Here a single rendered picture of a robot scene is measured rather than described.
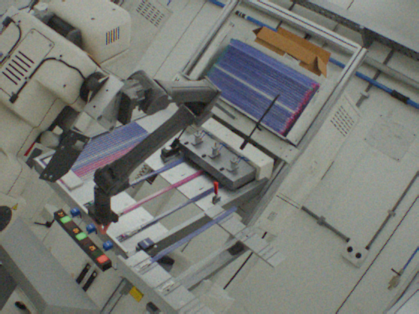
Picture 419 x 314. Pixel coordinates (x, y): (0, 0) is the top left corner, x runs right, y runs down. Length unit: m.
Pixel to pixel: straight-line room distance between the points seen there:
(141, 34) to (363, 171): 1.67
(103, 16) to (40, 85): 0.24
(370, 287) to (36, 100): 2.68
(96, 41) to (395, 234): 2.63
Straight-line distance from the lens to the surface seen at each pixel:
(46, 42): 1.48
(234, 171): 2.33
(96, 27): 1.47
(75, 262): 2.62
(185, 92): 1.67
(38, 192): 3.69
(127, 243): 2.09
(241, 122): 2.50
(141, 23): 3.52
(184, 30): 4.92
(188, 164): 2.44
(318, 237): 3.82
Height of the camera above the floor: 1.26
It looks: 3 degrees down
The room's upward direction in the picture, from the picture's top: 34 degrees clockwise
